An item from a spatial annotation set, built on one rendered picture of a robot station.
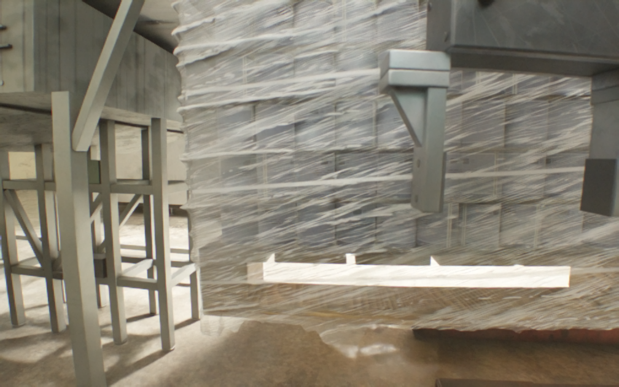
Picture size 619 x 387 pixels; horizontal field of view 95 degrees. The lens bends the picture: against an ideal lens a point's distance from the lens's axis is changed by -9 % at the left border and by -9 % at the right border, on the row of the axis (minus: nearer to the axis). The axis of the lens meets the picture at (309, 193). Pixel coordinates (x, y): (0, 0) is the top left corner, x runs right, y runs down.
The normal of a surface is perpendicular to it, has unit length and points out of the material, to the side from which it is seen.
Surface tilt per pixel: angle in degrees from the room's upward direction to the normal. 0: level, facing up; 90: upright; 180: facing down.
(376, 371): 0
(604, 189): 90
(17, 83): 90
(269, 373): 0
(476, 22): 90
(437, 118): 90
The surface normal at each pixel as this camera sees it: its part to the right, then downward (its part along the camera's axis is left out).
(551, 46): -0.03, 0.11
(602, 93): -1.00, -0.03
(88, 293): 0.99, 0.04
